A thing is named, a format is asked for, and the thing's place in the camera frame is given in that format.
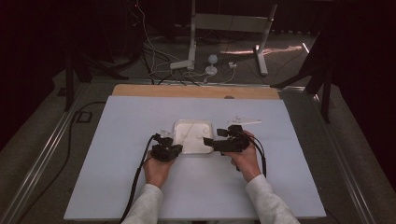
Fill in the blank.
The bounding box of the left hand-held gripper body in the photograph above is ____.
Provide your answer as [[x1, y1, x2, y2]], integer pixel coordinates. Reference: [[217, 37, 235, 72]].
[[150, 129, 176, 162]]

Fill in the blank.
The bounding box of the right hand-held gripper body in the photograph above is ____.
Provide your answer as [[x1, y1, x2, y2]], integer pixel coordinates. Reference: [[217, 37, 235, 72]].
[[217, 116, 262, 154]]

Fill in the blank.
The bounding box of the white square tray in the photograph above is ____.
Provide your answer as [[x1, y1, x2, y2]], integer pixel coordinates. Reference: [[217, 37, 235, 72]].
[[172, 119, 215, 155]]

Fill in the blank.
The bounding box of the thin wooden skewer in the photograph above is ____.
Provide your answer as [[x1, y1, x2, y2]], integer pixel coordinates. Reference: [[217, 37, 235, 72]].
[[180, 122, 196, 146]]

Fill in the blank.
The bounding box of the person's left hand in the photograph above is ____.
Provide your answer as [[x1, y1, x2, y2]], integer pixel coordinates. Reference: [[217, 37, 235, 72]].
[[142, 150, 176, 189]]

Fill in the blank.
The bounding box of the person's right hand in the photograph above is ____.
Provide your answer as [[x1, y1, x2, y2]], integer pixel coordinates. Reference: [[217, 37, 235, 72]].
[[222, 130, 262, 184]]

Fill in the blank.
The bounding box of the white table mat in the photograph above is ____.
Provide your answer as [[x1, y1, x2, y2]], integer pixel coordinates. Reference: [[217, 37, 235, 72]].
[[64, 94, 327, 221]]

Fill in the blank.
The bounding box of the white power strip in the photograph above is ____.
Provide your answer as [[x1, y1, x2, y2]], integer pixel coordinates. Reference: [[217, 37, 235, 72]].
[[169, 60, 194, 70]]

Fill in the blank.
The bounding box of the white round device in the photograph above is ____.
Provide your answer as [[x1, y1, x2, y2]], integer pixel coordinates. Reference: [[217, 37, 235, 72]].
[[205, 53, 219, 77]]

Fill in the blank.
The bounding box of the black square floor plate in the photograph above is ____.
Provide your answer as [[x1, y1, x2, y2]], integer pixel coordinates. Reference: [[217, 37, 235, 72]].
[[76, 110, 93, 123]]

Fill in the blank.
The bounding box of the black tripod stand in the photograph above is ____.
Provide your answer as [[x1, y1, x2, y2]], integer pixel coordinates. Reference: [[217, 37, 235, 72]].
[[270, 27, 335, 124], [62, 31, 130, 113]]

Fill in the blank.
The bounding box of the white metal stand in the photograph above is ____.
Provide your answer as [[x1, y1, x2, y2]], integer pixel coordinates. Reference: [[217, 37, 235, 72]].
[[188, 0, 278, 77]]

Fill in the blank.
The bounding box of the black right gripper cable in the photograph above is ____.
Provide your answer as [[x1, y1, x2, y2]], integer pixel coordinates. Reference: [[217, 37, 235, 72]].
[[244, 132, 268, 179]]

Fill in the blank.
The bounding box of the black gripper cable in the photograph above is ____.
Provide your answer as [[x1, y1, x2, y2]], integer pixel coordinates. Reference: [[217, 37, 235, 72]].
[[120, 133, 162, 224], [244, 132, 268, 179]]

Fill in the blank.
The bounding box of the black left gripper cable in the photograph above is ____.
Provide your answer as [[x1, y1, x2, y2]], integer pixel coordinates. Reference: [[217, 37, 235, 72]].
[[120, 133, 162, 224]]

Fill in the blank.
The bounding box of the black floor cable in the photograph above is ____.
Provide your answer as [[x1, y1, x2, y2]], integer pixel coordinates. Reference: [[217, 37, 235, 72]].
[[15, 100, 107, 220]]

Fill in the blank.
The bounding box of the metal floor rail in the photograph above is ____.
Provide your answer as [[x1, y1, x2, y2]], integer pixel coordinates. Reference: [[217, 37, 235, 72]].
[[0, 83, 90, 224], [311, 92, 376, 224]]

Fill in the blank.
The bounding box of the thin white cable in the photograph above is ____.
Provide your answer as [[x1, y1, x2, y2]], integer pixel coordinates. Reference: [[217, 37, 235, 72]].
[[135, 0, 176, 63]]

